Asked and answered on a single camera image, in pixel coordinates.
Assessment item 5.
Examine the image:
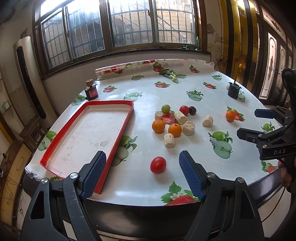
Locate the right hand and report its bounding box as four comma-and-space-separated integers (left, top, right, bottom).
278, 161, 292, 188

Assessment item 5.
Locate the green tomato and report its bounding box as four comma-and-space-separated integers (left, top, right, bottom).
161, 104, 171, 113

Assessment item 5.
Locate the wooden chair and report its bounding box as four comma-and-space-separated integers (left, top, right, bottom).
19, 116, 46, 153

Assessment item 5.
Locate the red rimmed white tray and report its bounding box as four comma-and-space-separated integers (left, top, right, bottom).
40, 100, 133, 194

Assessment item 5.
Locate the red tomato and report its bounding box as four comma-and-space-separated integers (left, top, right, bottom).
179, 105, 190, 116
150, 157, 167, 174

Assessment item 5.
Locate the orange mandarin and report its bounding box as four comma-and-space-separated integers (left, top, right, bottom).
168, 123, 182, 138
152, 120, 166, 133
225, 110, 236, 122

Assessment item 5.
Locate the long beige corn piece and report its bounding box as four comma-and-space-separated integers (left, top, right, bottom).
174, 111, 187, 125

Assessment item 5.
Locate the small beige corn piece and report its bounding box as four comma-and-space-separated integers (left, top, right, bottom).
154, 111, 164, 120

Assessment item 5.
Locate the black cup on table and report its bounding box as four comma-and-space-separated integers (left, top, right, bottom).
228, 79, 241, 99

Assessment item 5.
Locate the dark purple plum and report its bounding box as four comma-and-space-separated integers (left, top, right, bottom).
189, 106, 197, 115

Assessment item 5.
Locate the green bottle on sill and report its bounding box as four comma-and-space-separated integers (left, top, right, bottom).
195, 36, 200, 51

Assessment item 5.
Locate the round beige corn piece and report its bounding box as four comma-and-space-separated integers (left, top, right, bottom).
182, 121, 195, 136

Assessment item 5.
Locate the fruit print tablecloth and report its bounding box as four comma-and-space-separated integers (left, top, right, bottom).
25, 59, 278, 206

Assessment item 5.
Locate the dark jar with cork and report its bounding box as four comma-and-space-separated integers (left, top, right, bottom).
84, 79, 98, 100

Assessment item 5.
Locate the window with metal grille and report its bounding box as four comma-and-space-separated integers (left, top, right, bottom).
33, 1, 208, 77

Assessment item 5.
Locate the green leafy vegetable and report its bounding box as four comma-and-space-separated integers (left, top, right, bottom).
159, 69, 187, 83

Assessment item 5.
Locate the standing air conditioner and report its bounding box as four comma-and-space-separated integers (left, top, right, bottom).
13, 36, 57, 129

